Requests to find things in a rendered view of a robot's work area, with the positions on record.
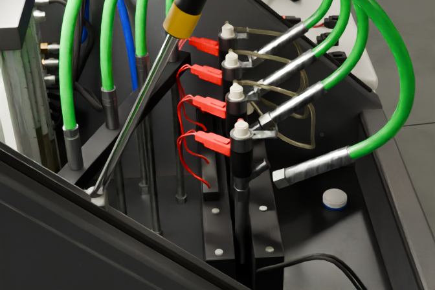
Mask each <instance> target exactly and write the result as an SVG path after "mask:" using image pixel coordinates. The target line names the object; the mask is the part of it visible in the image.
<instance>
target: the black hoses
mask: <svg viewBox="0 0 435 290"><path fill-rule="evenodd" d="M86 1H87V0H82V3H81V6H80V10H79V13H78V17H77V21H76V28H75V31H74V47H73V55H72V91H78V92H79V93H80V94H81V95H82V96H83V97H84V98H85V100H86V101H87V102H88V103H89V104H90V105H91V106H92V107H93V108H94V109H95V110H96V111H97V112H99V113H100V112H102V111H103V107H102V105H101V103H100V102H99V101H98V99H97V97H96V96H95V95H94V94H93V93H92V92H91V91H90V90H88V89H87V88H85V87H82V86H80V85H79V84H78V80H79V78H80V76H81V74H82V71H83V69H84V67H85V64H86V61H87V59H88V57H89V55H90V53H91V51H92V49H93V46H94V44H95V31H94V29H93V27H92V25H91V24H90V22H88V20H87V19H86V18H85V8H86ZM67 2H68V1H67V0H49V4H53V3H59V4H61V5H63V6H64V7H65V8H66V6H67ZM84 27H85V28H86V29H87V31H88V33H89V42H88V44H87V46H86V49H85V51H84V53H83V55H82V58H81V60H80V62H79V64H78V60H79V55H80V47H81V42H82V34H83V29H84ZM55 82H56V83H57V82H60V77H59V76H55ZM46 88H47V90H48V89H60V84H55V85H51V86H46ZM47 95H48V98H51V99H53V100H57V101H61V96H60V95H56V94H54V93H47ZM49 107H50V109H51V110H53V111H54V112H57V113H60V114H59V115H58V116H56V115H54V114H53V113H51V112H50V114H51V119H52V121H55V122H58V123H57V124H56V125H54V124H53V125H52V126H53V130H54V131H58V130H60V129H61V128H62V127H63V125H64V123H63V113H62V108H61V106H60V107H58V106H56V105H54V104H53V103H52V102H49Z"/></svg>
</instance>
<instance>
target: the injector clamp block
mask: <svg viewBox="0 0 435 290"><path fill-rule="evenodd" d="M259 118H260V116H259V114H257V112H256V111H255V109H254V111H253V112H252V113H251V114H249V115H247V123H248V125H249V126H250V125H252V124H254V123H255V122H257V121H259ZM212 125H213V132H214V133H215V134H216V135H220V136H222V129H221V117H218V116H216V115H213V114H212ZM215 153H216V167H217V181H218V188H219V200H215V201H204V200H203V191H202V181H200V180H199V187H200V200H201V230H202V241H203V261H204V262H205V263H207V264H209V265H211V266H212V267H214V268H215V269H217V270H219V271H221V272H222V273H224V274H226V275H227V276H229V277H231V278H232V279H234V280H236V273H249V272H251V278H252V288H253V290H284V268H281V269H275V270H273V271H271V272H268V273H267V272H265V271H264V272H260V273H257V272H256V271H257V270H258V269H260V268H263V267H267V266H270V265H276V264H279V263H283V262H284V260H285V255H284V248H283V244H282V237H281V233H280V226H279V222H278V215H277V211H276V204H275V200H274V193H273V186H272V182H271V174H270V171H269V169H268V170H266V171H264V172H263V173H262V174H261V175H260V176H258V177H257V178H255V179H252V180H251V181H250V182H249V185H250V197H249V260H248V262H247V263H244V264H240V263H237V262H236V257H235V223H234V222H232V221H231V205H230V194H229V191H228V184H227V173H226V166H225V155H224V154H222V153H219V152H217V151H215ZM262 159H267V152H266V149H265V141H264V139H256V140H255V141H253V164H254V163H257V162H259V161H261V160H262Z"/></svg>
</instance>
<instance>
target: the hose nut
mask: <svg viewBox="0 0 435 290"><path fill-rule="evenodd" d="M285 170H286V168H283V169H281V170H278V171H275V172H273V182H274V184H275V185H276V186H277V188H278V189H279V188H283V187H285V186H289V185H291V184H294V183H290V182H289V181H288V180H287V179H286V176H285Z"/></svg>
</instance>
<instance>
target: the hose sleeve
mask: <svg viewBox="0 0 435 290"><path fill-rule="evenodd" d="M349 147H350V146H345V147H343V148H339V149H337V150H333V151H331V152H329V153H326V154H324V155H321V156H318V157H315V158H313V159H310V160H308V161H303V162H301V163H299V164H295V165H294V166H291V167H288V168H286V170H285V176H286V179H287V180H288V181H289V182H290V183H296V182H299V181H303V180H304V179H309V178H310V177H312V176H315V175H318V174H321V173H324V172H327V171H330V170H333V169H335V168H340V167H341V166H346V165H347V164H349V163H352V162H355V160H354V159H352V158H351V156H350V153H349Z"/></svg>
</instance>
